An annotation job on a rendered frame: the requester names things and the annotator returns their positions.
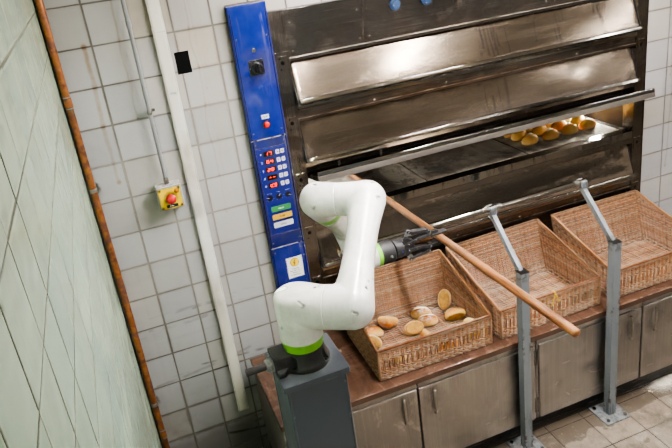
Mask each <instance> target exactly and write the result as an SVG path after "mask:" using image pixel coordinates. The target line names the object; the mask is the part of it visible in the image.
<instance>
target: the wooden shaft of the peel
mask: <svg viewBox="0 0 672 448"><path fill-rule="evenodd" d="M348 176H349V177H351V178H352V179H354V180H355V181H361V180H364V179H363V178H361V177H360V176H358V175H357V174H352V175H348ZM386 203H387V204H388V205H390V206H391V207H393V208H394V209H395V210H397V211H398V212H400V213H401V214H402V215H404V216H405V217H406V218H408V219H409V220H411V221H412V222H413V223H415V224H416V225H418V226H419V227H420V228H422V227H427V228H429V229H430V230H432V229H434V228H433V227H432V226H430V225H429V224H427V223H426V222H424V221H423V220H422V219H420V218H419V217H417V216H416V215H414V214H413V213H411V212H410V211H409V210H407V209H406V208H404V207H403V206H401V205H400V204H399V203H397V202H396V201H394V200H393V199H391V198H390V197H388V196H387V195H386ZM433 237H434V238H436V239H437V240H439V241H440V242H441V243H443V244H444V245H445V246H447V247H448V248H450V249H451V250H452V251H454V252H455V253H457V254H458V255H459V256H461V257H462V258H464V259H465V260H466V261H468V262H469V263H471V264H472V265H473V266H475V267H476V268H478V269H479V270H480V271H482V272H483V273H484V274H486V275H487V276H489V277H490V278H491V279H493V280H494V281H496V282H497V283H498V284H500V285H501V286H503V287H504V288H505V289H507V290H508V291H510V292H511V293H512V294H514V295H515V296H517V297H518V298H519V299H521V300H522V301H523V302H525V303H526V304H528V305H529V306H530V307H532V308H533V309H535V310H536V311H537V312H539V313H540V314H542V315H543V316H544V317H546V318H547V319H549V320H550V321H551V322H553V323H554V324H556V325H557V326H558V327H560V328H561V329H562V330H564V331H565V332H567V333H568V334H569V335H571V336H572V337H575V338H576V337H578V336H579V335H580V330H579V329H578V328H577V327H576V326H574V325H573V324H571V323H570V322H568V321H567V320H565V319H564V318H563V317H561V316H560V315H558V314H557V313H555V312H554V311H553V310H551V309H550V308H548V307H547V306H545V305H544V304H542V303H541V302H540V301H538V300H537V299H535V298H534V297H532V296H531V295H529V294H528V293H527V292H525V291H524V290H522V289H521V288H519V287H518V286H517V285H515V284H514V283H512V282H511V281H509V280H508V279H506V278H505V277H504V276H502V275H501V274H499V273H498V272H496V271H495V270H494V269H492V268H491V267H489V266H488V265H486V264H485V263H483V262H482V261H481V260H479V259H478V258H476V257H475V256H473V255H472V254H470V253H469V252H468V251H466V250H465V249H463V248H462V247H460V246H459V245H458V244H456V243H455V242H453V241H452V240H450V239H449V238H447V237H446V236H445V235H443V234H439V235H436V236H433Z"/></svg>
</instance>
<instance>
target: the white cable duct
mask: <svg viewBox="0 0 672 448"><path fill-rule="evenodd" d="M145 2H146V7H147V11H148V15H149V20H150V24H151V28H152V33H153V37H154V42H155V46H156V50H157V55H158V59H159V63H160V68H161V72H162V77H163V81H164V85H165V90H166V94H167V98H168V103H169V107H170V112H171V116H172V120H173V125H174V129H175V133H176V138H177V142H178V147H179V151H180V155H181V160H182V164H183V168H184V173H185V177H186V182H187V186H188V190H189V195H190V199H191V203H192V208H193V212H194V217H195V221H196V225H197V230H198V234H199V239H200V243H201V247H202V252H203V256H204V260H205V265H206V269H207V274H208V278H209V282H210V287H211V291H212V295H213V300H214V304H215V309H216V313H217V317H218V322H219V326H220V330H221V335H222V339H223V344H224V348H225V352H226V357H227V361H228V365H229V370H230V374H231V379H232V383H233V387H234V392H235V396H236V400H237V405H238V410H239V411H243V410H246V409H249V406H248V401H247V397H246V392H245V388H244V383H243V379H242V374H241V370H240V365H239V361H238V356H237V352H236V347H235V344H234V338H233V333H232V329H231V324H230V320H229V315H228V311H227V306H226V302H225V297H224V293H223V288H222V284H221V279H220V275H219V270H218V266H217V261H216V256H215V252H214V247H213V243H212V238H211V234H210V229H209V225H208V220H207V216H206V211H205V207H204V202H203V198H202V193H201V189H200V184H199V180H198V175H197V171H196V166H195V161H194V157H193V152H192V148H191V143H190V139H189V134H188V130H187V125H186V121H185V116H184V112H183V107H182V103H181V98H180V94H179V89H178V85H177V80H176V75H175V71H174V66H173V62H172V57H171V53H170V48H169V44H168V39H167V35H166V30H165V26H164V21H163V17H162V12H161V8H160V3H159V0H145Z"/></svg>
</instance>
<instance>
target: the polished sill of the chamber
mask: <svg viewBox="0 0 672 448"><path fill-rule="evenodd" d="M629 138H632V131H631V130H628V129H625V128H624V129H620V130H617V131H613V132H609V133H605V134H602V135H598V136H594V137H591V138H587V139H583V140H579V141H576V142H572V143H568V144H564V145H561V146H557V147H553V148H550V149H546V150H542V151H538V152H535V153H531V154H527V155H523V156H520V157H516V158H512V159H509V160H505V161H501V162H497V163H494V164H490V165H486V166H483V167H479V168H475V169H471V170H468V171H464V172H460V173H456V174H453V175H449V176H445V177H442V178H438V179H434V180H430V181H427V182H423V183H419V184H416V185H412V186H408V187H404V188H401V189H397V190H393V191H389V192H386V193H385V194H386V195H387V196H388V197H390V198H391V199H393V200H394V201H396V202H400V201H404V200H407V199H411V198H414V197H418V196H422V195H425V194H429V193H433V192H436V191H440V190H444V189H447V188H451V187H455V186H458V185H462V184H465V183H469V182H473V181H476V180H480V179H484V178H487V177H491V176H495V175H498V174H502V173H506V172H509V171H513V170H516V169H520V168H524V167H527V166H531V165H535V164H538V163H542V162H546V161H549V160H553V159H557V158H560V157H564V156H567V155H571V154H575V153H578V152H582V151H586V150H589V149H593V148H597V147H600V146H604V145H608V144H611V143H615V142H618V141H622V140H626V139H629Z"/></svg>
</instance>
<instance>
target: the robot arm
mask: <svg viewBox="0 0 672 448"><path fill-rule="evenodd" d="M299 201H300V206H301V208H302V210H303V212H304V213H305V214H306V215H308V216H309V217H310V218H312V219H313V220H314V221H316V222H318V223H319V224H321V225H323V226H326V227H327V228H329V229H330V230H331V231H332V232H333V234H334V235H335V237H336V239H337V241H338V243H339V246H340V248H341V251H342V254H343V257H342V261H341V266H340V270H339V274H338V278H337V281H336V283H334V284H317V283H310V282H301V281H297V282H290V283H287V284H285V285H283V286H281V287H280V288H278V289H277V290H276V292H275V293H274V296H273V303H274V309H275V314H276V320H277V325H278V330H279V335H280V340H281V342H282V344H279V345H276V346H272V347H269V348H267V351H268V354H267V355H268V358H266V359H265V360H263V361H264V363H263V364H260V365H257V366H254V367H251V368H248V369H245V373H246V376H247V377H248V376H251V375H254V374H257V373H260V372H263V371H267V373H272V372H275V374H276V376H278V377H279V379H283V378H286V377H287V376H288V374H289V373H292V374H297V375H305V374H311V373H314V372H317V371H319V370H321V369H322V368H324V367H325V366H326V365H327V364H328V362H329V361H330V350H329V348H328V347H327V346H326V345H325V343H324V341H323V333H324V332H323V330H358V329H361V328H363V327H365V326H366V325H367V324H369V322H370V321H371V320H372V318H373V316H374V313H375V296H374V268H376V267H380V266H383V265H386V264H389V263H393V262H395V261H396V259H398V258H401V257H404V256H407V258H408V259H409V260H410V261H412V260H414V259H415V258H417V257H419V256H422V255H424V254H427V253H429V252H431V248H432V247H433V246H437V245H439V243H441V242H440V241H439V240H437V239H433V240H429V242H428V243H423V244H417V245H414V243H416V242H417V241H419V240H421V239H423V238H425V237H428V236H431V237H433V236H436V235H439V234H443V233H446V232H447V230H446V229H444V228H441V229H438V230H437V229H432V230H430V229H429V228H427V227H422V228H417V229H412V230H408V229H405V235H404V236H403V237H402V238H398V239H394V240H389V239H387V240H383V241H380V242H377V238H378V232H379V227H380V223H381V218H382V215H383V211H384V208H385V204H386V194H385V191H384V189H383V188H382V187H381V185H379V184H378V183H377V182H375V181H372V180H361V181H352V182H338V183H335V182H312V183H310V184H308V185H307V186H305V187H304V188H303V190H302V192H301V194H300V199H299ZM419 233H420V234H419ZM414 234H418V235H416V236H414V237H410V238H409V237H408V236H411V235H414ZM419 249H421V250H419ZM416 250H419V251H416ZM412 251H416V252H414V253H412ZM411 253H412V254H411Z"/></svg>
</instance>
